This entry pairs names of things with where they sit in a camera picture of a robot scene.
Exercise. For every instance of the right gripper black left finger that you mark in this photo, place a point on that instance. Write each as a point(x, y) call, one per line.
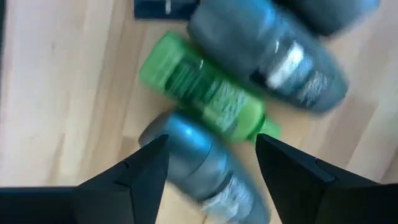
point(133, 189)

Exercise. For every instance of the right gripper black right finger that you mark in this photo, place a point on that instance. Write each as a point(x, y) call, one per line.
point(298, 186)

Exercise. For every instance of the dark grey deodorant bottle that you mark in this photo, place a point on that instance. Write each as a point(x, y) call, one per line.
point(202, 168)
point(329, 14)

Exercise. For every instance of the green travel bottle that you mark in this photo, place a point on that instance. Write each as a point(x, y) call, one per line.
point(205, 90)

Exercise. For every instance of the dark grey bottle silver label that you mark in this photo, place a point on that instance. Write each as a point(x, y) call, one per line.
point(264, 53)

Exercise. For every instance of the dark blue flat packet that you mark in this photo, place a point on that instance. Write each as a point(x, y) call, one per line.
point(161, 8)

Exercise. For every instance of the black aluminium table frame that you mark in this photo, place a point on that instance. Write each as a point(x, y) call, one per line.
point(1, 37)

